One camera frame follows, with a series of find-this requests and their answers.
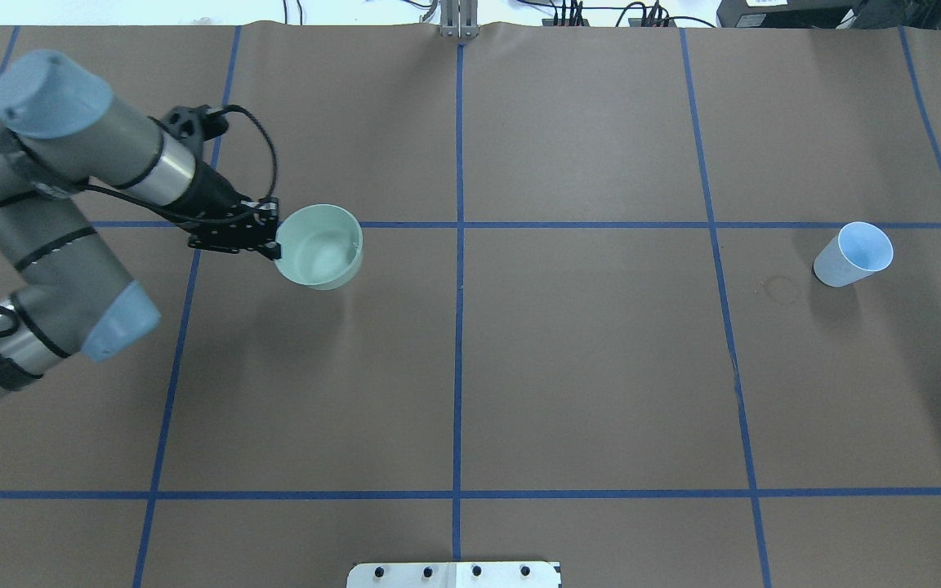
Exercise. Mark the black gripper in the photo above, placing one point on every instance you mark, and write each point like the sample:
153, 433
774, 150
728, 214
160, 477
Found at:
214, 197

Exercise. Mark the mint green ceramic bowl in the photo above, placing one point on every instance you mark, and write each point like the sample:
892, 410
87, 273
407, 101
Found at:
321, 247

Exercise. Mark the light blue paper cup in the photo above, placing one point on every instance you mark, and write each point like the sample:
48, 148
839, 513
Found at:
857, 251

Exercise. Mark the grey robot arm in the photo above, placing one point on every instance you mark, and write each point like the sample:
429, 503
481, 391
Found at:
64, 132

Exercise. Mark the aluminium frame post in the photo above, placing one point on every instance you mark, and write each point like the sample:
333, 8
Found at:
457, 19

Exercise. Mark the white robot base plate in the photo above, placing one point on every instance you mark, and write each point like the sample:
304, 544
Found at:
456, 574

